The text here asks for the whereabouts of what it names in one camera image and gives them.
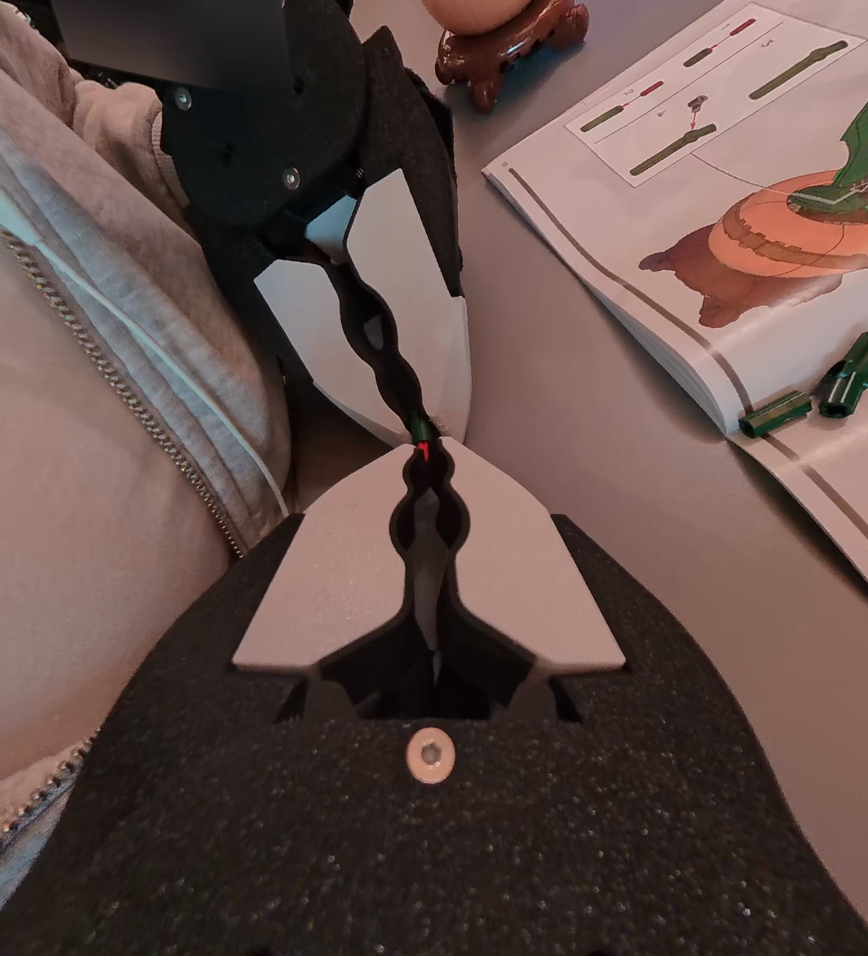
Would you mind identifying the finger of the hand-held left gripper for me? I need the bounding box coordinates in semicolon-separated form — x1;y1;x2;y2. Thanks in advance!
253;256;414;447
343;168;474;449

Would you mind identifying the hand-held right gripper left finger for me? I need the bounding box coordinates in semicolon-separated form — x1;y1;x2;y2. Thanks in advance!
231;441;435;673

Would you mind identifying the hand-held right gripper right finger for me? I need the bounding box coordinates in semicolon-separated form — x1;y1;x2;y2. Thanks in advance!
431;433;628;670

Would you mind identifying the person's left forearm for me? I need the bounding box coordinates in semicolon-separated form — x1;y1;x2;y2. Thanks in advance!
0;0;204;225

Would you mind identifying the grey desk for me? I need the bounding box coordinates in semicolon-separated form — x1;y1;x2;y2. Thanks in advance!
285;0;868;956

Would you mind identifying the open instruction booklet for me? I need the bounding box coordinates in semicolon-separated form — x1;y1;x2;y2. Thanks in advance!
482;0;868;636

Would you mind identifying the toy brick orchid pot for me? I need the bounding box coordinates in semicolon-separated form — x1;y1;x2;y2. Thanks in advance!
421;0;592;115

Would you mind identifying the thin white cord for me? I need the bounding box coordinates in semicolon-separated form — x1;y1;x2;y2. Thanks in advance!
0;183;289;518

